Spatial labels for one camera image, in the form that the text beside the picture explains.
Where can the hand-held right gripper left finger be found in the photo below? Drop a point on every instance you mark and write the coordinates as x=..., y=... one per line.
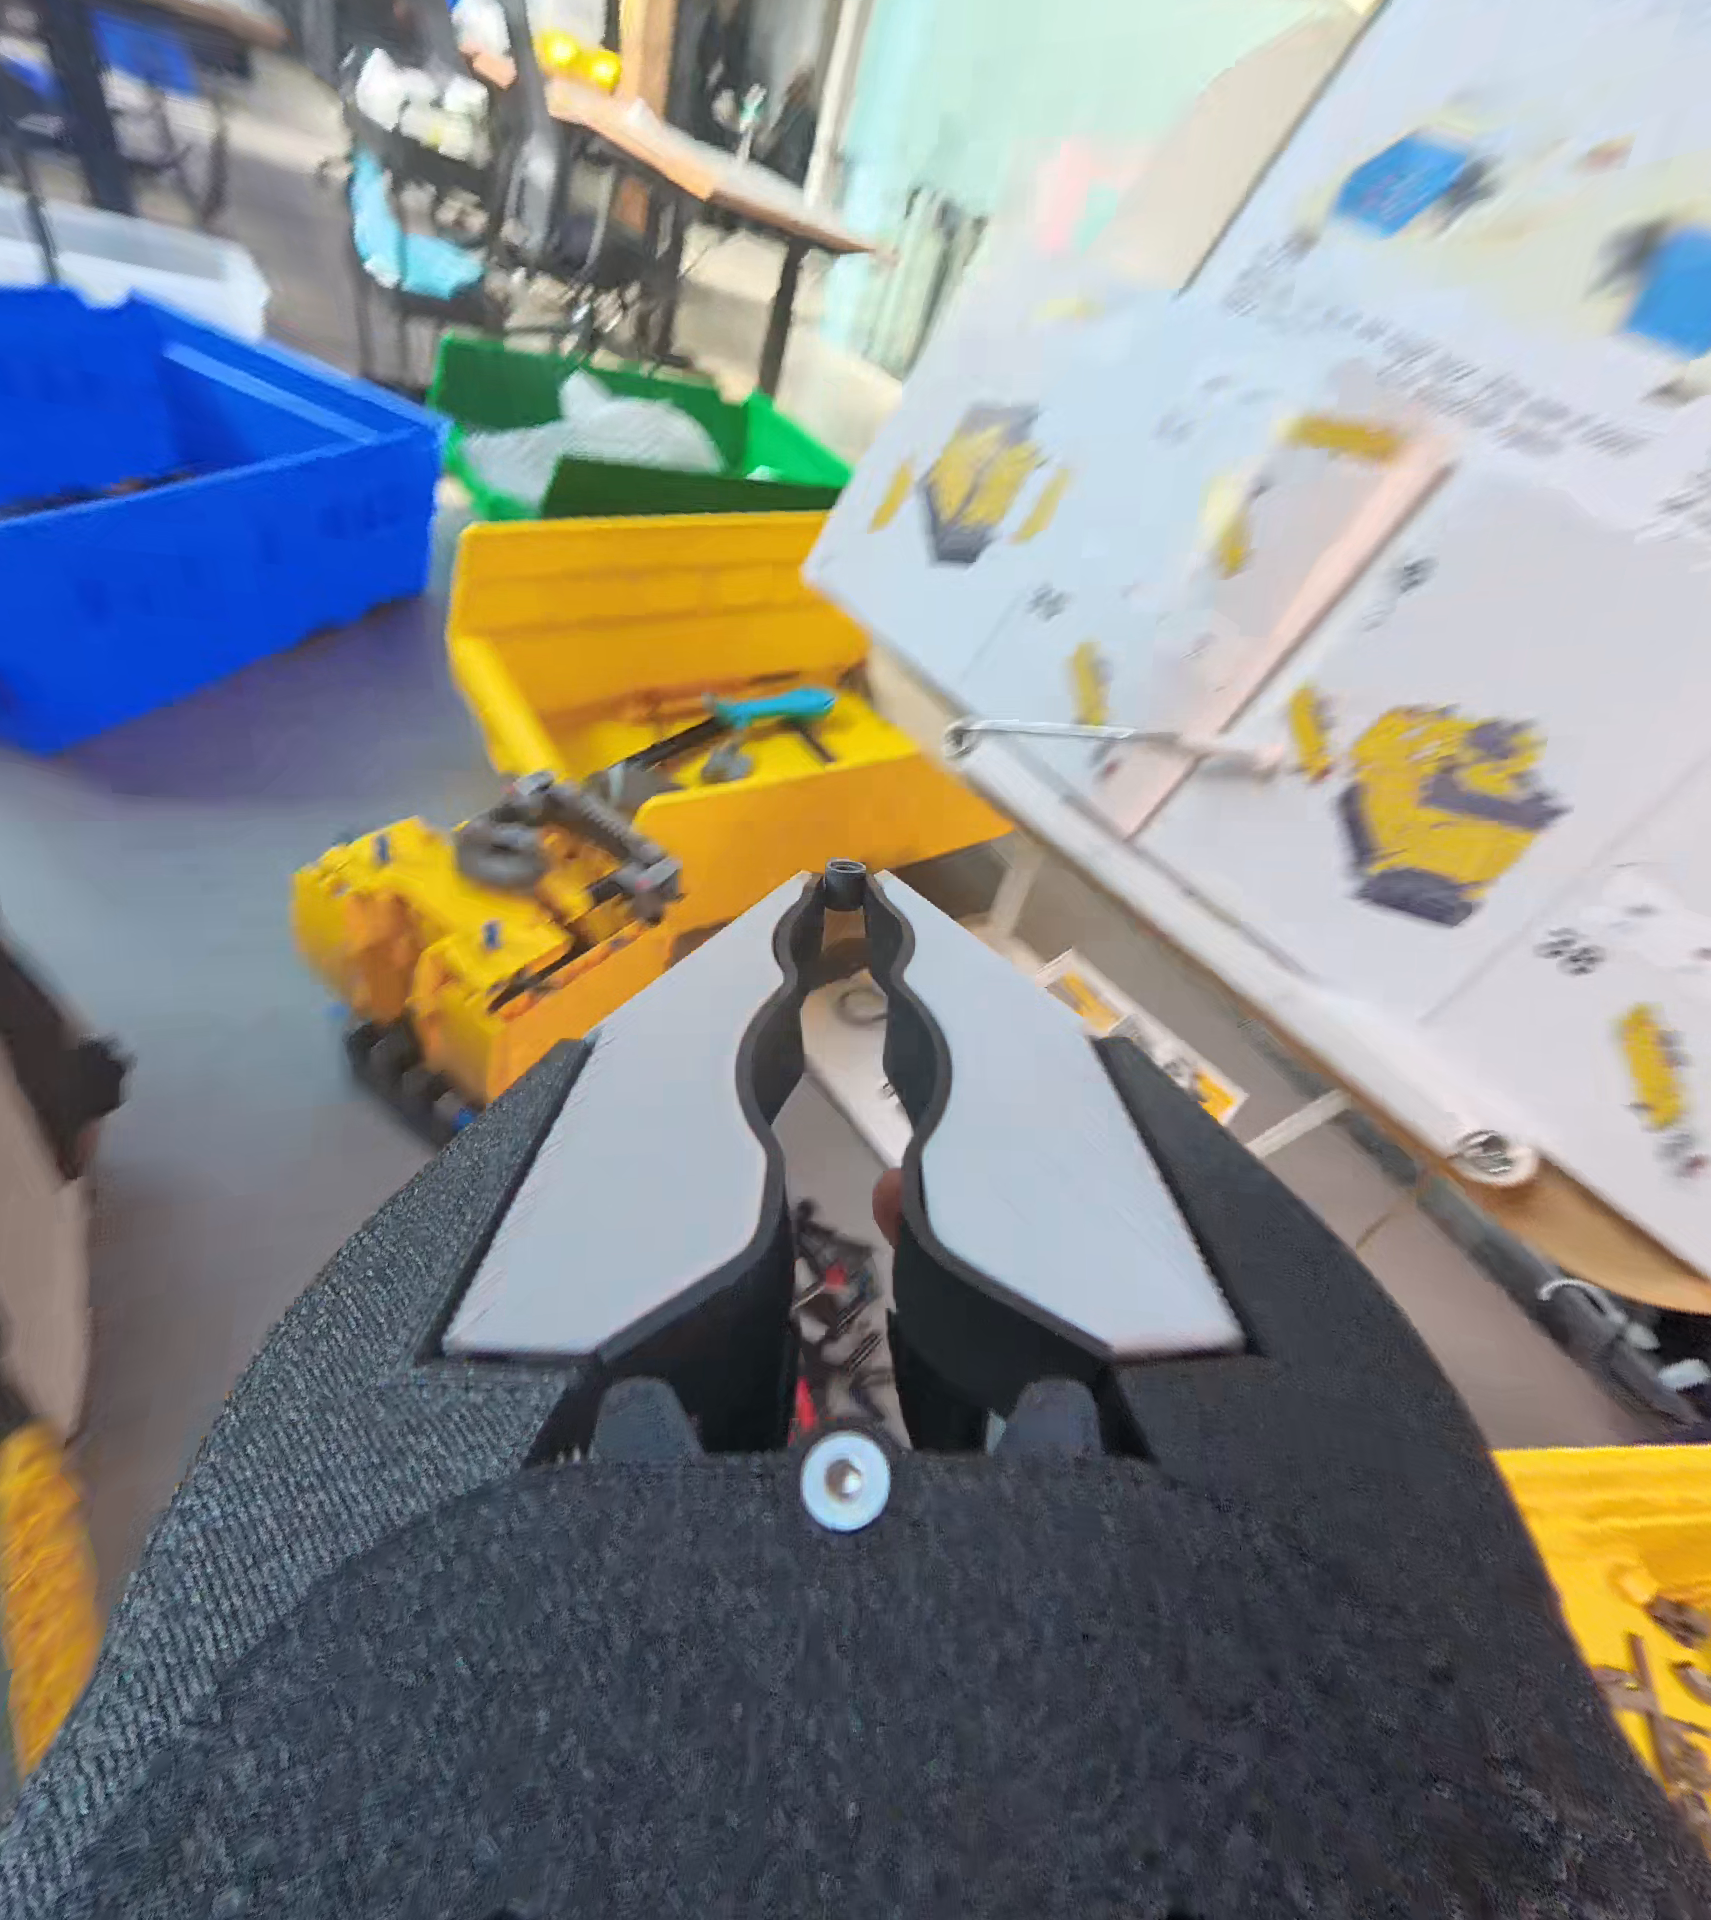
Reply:
x=616, y=1200

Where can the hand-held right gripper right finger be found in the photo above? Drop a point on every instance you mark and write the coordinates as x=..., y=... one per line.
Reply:
x=1066, y=1200

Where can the long yellow lego beam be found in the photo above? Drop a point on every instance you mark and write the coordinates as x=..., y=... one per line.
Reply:
x=44, y=1590

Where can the yellow lego robot model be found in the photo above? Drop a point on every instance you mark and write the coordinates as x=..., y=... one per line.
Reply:
x=404, y=931

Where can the small grey lego connector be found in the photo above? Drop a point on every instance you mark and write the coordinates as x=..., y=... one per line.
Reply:
x=844, y=888

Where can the instruction booklet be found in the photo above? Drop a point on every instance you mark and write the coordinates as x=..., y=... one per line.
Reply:
x=1246, y=630

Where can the yellow bin with large parts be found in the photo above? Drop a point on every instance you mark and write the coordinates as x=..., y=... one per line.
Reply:
x=616, y=601

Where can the pile of lego pins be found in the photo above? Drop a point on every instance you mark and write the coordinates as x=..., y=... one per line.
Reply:
x=840, y=1304

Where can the long black lego strip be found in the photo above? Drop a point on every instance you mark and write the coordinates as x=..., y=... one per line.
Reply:
x=660, y=758

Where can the pile of small lego parts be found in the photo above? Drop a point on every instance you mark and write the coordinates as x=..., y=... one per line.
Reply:
x=1695, y=1725

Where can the yellow sticker sheet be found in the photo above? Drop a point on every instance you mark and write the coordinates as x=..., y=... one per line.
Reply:
x=1156, y=1050

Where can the blue plastic bin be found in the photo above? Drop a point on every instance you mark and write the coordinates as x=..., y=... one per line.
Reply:
x=194, y=570

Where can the yellow bin with small parts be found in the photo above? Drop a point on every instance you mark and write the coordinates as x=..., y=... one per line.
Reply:
x=1576, y=1515

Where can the white plastic tub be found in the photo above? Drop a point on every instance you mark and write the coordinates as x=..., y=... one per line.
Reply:
x=120, y=263

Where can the clear plastic bag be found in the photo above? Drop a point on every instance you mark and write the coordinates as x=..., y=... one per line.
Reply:
x=600, y=434

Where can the green plastic bin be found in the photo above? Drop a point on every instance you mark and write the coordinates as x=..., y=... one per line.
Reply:
x=780, y=450

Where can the light blue plastic bag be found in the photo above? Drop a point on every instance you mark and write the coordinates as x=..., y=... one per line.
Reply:
x=412, y=248

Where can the black office chair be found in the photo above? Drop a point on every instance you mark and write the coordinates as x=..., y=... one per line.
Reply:
x=556, y=181

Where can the wooden desk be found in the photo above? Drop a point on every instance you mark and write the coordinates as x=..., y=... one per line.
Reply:
x=706, y=173

